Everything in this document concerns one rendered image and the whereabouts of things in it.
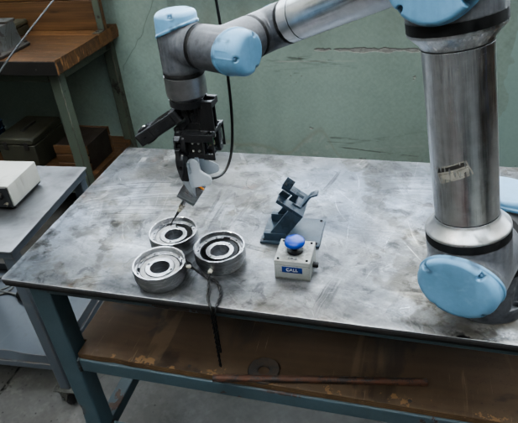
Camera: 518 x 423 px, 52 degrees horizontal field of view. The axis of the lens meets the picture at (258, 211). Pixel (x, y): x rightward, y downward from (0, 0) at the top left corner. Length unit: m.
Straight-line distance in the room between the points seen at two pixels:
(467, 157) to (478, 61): 0.12
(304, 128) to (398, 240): 1.63
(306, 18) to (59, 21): 2.07
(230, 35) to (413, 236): 0.58
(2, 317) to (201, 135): 1.29
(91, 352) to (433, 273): 0.85
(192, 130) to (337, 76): 1.62
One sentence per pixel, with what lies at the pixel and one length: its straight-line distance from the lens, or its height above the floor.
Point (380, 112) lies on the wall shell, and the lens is 2.62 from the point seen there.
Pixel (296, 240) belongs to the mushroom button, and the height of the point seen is 0.87.
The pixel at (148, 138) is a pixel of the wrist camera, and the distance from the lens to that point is 1.04.
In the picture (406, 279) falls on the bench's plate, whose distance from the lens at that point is 1.05.
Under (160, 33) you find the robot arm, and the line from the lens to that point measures 0.94.
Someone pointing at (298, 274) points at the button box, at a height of 0.82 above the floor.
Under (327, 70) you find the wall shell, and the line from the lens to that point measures 2.57.
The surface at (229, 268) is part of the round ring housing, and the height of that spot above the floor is 0.82.
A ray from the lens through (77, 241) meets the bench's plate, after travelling 1.26.
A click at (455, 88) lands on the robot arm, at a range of 0.68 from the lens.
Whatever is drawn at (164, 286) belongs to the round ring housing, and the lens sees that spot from 1.03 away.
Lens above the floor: 1.49
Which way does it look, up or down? 34 degrees down
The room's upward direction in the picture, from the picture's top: 5 degrees counter-clockwise
